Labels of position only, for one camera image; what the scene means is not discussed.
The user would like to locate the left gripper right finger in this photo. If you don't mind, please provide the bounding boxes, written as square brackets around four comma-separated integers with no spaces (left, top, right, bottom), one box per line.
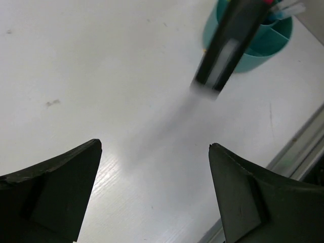
[209,143,323,242]

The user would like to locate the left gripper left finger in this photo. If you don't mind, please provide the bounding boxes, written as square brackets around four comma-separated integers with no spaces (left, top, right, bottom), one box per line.
[1,139,102,242]

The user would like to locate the pink black highlighter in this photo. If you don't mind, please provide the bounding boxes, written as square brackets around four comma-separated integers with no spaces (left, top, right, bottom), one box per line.
[191,1,272,97]

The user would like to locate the teal round divided organizer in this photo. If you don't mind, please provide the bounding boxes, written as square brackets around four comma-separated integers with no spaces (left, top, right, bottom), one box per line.
[202,1,293,73]

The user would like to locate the aluminium front rail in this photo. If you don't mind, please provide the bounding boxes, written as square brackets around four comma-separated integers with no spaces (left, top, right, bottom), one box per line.
[201,108,323,242]

